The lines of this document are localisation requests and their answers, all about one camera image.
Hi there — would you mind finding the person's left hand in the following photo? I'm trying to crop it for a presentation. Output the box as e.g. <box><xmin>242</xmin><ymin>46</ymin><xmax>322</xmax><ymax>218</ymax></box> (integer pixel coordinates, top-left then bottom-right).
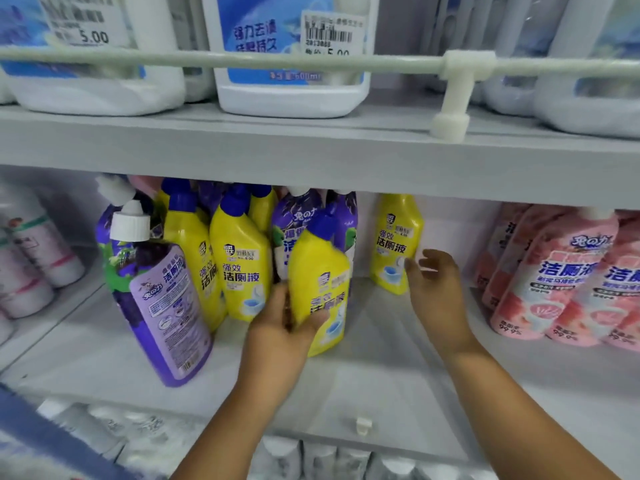
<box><xmin>239</xmin><ymin>282</ymin><xmax>331</xmax><ymax>391</ymax></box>

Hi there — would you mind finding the person's right hand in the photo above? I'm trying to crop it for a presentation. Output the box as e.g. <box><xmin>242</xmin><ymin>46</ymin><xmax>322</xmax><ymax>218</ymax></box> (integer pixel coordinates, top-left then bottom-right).
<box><xmin>404</xmin><ymin>249</ymin><xmax>482</xmax><ymax>356</ymax></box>

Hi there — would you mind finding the yellow cleaner bottle blue cap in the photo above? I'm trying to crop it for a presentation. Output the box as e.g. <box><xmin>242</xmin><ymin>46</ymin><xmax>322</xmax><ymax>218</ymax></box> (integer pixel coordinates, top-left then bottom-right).
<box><xmin>209</xmin><ymin>183</ymin><xmax>274</xmax><ymax>323</ymax></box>
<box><xmin>162</xmin><ymin>178</ymin><xmax>229</xmax><ymax>333</ymax></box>
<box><xmin>287</xmin><ymin>210</ymin><xmax>352</xmax><ymax>358</ymax></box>
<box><xmin>370</xmin><ymin>194</ymin><xmax>425</xmax><ymax>296</ymax></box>
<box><xmin>248</xmin><ymin>185</ymin><xmax>279</xmax><ymax>236</ymax></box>

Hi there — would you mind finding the person's left forearm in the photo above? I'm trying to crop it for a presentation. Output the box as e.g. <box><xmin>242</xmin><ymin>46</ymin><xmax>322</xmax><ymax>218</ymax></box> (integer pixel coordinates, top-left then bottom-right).
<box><xmin>170</xmin><ymin>384</ymin><xmax>302</xmax><ymax>480</ymax></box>

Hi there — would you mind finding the person's right forearm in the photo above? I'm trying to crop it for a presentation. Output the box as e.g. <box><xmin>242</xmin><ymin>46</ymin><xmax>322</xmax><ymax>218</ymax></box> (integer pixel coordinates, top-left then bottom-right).
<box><xmin>442</xmin><ymin>335</ymin><xmax>622</xmax><ymax>480</ymax></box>

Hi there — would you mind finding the pink cleaner bottle white cap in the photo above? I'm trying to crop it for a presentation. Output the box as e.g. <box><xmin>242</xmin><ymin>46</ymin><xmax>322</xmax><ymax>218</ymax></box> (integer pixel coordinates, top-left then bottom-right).
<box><xmin>489</xmin><ymin>207</ymin><xmax>621</xmax><ymax>341</ymax></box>
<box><xmin>474</xmin><ymin>203</ymin><xmax>532</xmax><ymax>295</ymax></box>
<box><xmin>481</xmin><ymin>205</ymin><xmax>577</xmax><ymax>311</ymax></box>
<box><xmin>546</xmin><ymin>214</ymin><xmax>640</xmax><ymax>353</ymax></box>

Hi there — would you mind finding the purple cleaner bottle white cap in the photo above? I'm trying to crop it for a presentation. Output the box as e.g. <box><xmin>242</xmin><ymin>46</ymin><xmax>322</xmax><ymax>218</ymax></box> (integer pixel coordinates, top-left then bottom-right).
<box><xmin>271</xmin><ymin>187</ymin><xmax>327</xmax><ymax>283</ymax></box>
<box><xmin>326</xmin><ymin>191</ymin><xmax>359</xmax><ymax>276</ymax></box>
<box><xmin>97</xmin><ymin>200</ymin><xmax>214</xmax><ymax>388</ymax></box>
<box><xmin>94</xmin><ymin>174</ymin><xmax>157</xmax><ymax>245</ymax></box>

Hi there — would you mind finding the white shelf board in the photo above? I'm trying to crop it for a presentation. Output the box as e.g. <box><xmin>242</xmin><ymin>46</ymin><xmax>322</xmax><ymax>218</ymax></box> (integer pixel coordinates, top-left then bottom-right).
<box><xmin>0</xmin><ymin>242</ymin><xmax>640</xmax><ymax>480</ymax></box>

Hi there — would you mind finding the grey shelf board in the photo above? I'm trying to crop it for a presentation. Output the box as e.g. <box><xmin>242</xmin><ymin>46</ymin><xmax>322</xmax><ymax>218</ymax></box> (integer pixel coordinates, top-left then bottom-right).
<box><xmin>0</xmin><ymin>89</ymin><xmax>640</xmax><ymax>212</ymax></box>

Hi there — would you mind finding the row of white bottles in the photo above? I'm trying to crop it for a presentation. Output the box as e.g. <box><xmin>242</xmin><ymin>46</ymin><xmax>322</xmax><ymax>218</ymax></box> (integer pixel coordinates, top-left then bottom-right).
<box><xmin>36</xmin><ymin>399</ymin><xmax>503</xmax><ymax>480</ymax></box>

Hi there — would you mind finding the white detergent jug blue label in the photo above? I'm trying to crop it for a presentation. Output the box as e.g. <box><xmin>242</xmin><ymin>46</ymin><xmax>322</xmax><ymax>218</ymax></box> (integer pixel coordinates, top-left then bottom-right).
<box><xmin>201</xmin><ymin>0</ymin><xmax>381</xmax><ymax>119</ymax></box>
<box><xmin>0</xmin><ymin>0</ymin><xmax>187</xmax><ymax>117</ymax></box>
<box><xmin>477</xmin><ymin>0</ymin><xmax>552</xmax><ymax>118</ymax></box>
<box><xmin>531</xmin><ymin>0</ymin><xmax>640</xmax><ymax>141</ymax></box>
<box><xmin>166</xmin><ymin>0</ymin><xmax>217</xmax><ymax>104</ymax></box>

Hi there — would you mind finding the white paper price tag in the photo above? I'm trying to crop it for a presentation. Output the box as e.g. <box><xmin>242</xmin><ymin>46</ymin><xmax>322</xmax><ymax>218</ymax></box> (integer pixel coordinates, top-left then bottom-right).
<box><xmin>37</xmin><ymin>0</ymin><xmax>132</xmax><ymax>48</ymax></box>
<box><xmin>301</xmin><ymin>10</ymin><xmax>370</xmax><ymax>58</ymax></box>

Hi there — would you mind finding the white bottle green pink label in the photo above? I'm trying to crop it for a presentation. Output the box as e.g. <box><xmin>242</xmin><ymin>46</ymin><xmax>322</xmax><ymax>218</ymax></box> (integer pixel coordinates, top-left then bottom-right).
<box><xmin>0</xmin><ymin>184</ymin><xmax>87</xmax><ymax>289</ymax></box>
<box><xmin>0</xmin><ymin>229</ymin><xmax>56</xmax><ymax>320</ymax></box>

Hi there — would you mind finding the blue fabric edge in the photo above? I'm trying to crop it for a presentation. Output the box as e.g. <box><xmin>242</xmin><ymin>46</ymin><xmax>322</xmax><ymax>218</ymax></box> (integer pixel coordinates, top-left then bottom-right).
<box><xmin>0</xmin><ymin>384</ymin><xmax>138</xmax><ymax>480</ymax></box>

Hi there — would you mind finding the white rail bracket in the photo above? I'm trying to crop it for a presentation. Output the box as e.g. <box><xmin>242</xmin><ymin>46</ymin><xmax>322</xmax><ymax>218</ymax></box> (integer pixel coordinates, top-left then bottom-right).
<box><xmin>429</xmin><ymin>50</ymin><xmax>497</xmax><ymax>144</ymax></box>

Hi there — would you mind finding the white shelf guard rail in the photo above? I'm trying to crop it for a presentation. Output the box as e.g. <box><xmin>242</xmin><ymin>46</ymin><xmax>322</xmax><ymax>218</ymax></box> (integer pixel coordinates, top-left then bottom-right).
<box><xmin>0</xmin><ymin>45</ymin><xmax>640</xmax><ymax>81</ymax></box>

